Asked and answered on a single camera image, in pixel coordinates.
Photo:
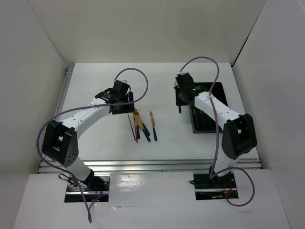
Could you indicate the copper chopstick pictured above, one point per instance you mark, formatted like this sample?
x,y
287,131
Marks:
x,y
134,135
135,130

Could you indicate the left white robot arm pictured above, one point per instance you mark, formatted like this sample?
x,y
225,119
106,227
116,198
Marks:
x,y
61,138

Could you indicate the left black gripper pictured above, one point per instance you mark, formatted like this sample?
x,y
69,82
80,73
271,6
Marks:
x,y
128,108

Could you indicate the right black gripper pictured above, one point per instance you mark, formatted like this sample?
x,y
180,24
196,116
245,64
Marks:
x,y
178,102

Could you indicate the black cutlery tray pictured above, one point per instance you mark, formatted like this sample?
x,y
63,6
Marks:
x,y
204,123

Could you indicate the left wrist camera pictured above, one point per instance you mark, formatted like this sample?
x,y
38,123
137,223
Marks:
x,y
123,81

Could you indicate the copper chopstick right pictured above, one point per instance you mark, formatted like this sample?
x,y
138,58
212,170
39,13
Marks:
x,y
135,130

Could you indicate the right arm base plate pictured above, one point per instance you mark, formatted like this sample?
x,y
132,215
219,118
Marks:
x,y
216,188

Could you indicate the aluminium table rail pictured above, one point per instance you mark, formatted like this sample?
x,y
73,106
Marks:
x,y
151,166

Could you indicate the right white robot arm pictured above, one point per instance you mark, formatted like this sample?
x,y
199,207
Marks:
x,y
235,132

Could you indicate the copper chopstick left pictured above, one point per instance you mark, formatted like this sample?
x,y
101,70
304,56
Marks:
x,y
134,135

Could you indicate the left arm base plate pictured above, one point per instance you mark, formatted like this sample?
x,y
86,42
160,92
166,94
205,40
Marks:
x,y
73,193

